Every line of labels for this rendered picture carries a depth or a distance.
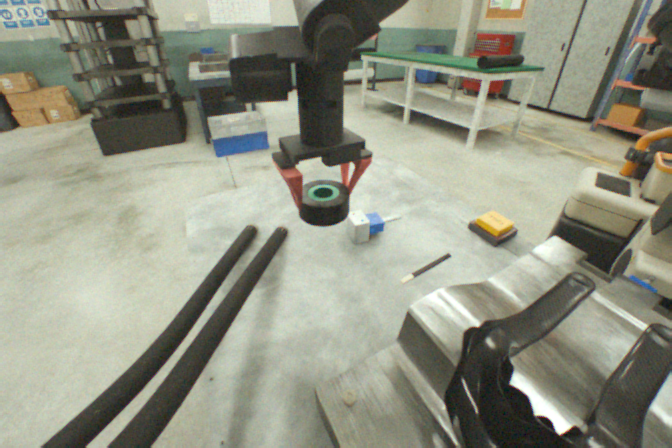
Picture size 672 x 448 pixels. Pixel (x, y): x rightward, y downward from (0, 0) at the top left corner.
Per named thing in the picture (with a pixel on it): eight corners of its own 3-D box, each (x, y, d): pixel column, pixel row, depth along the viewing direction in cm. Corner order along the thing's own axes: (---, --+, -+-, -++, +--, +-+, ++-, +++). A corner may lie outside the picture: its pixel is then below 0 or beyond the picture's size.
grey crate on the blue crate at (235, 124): (260, 122, 337) (258, 110, 329) (268, 131, 306) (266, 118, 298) (209, 129, 315) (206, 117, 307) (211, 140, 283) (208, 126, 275)
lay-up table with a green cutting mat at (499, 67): (403, 100, 533) (410, 43, 478) (521, 137, 356) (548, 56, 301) (356, 107, 486) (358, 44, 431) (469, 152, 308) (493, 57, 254)
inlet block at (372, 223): (393, 219, 68) (396, 201, 65) (404, 231, 64) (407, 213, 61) (345, 231, 64) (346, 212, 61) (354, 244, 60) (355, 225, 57)
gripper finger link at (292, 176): (277, 201, 41) (268, 143, 36) (319, 189, 44) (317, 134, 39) (292, 226, 36) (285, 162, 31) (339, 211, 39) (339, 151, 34)
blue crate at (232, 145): (262, 138, 348) (260, 121, 337) (270, 149, 317) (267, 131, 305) (213, 146, 326) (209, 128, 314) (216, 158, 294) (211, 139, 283)
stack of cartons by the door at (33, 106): (83, 115, 465) (62, 67, 421) (77, 120, 440) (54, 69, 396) (29, 123, 434) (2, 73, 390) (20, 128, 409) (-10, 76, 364)
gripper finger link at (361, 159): (309, 192, 43) (306, 136, 38) (348, 182, 46) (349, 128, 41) (328, 214, 38) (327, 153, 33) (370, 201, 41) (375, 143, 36)
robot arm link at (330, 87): (350, 42, 28) (337, 40, 32) (284, 44, 26) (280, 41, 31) (349, 108, 31) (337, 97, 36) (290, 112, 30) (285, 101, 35)
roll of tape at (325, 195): (335, 192, 47) (334, 175, 45) (359, 217, 41) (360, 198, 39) (291, 205, 43) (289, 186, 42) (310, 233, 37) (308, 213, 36)
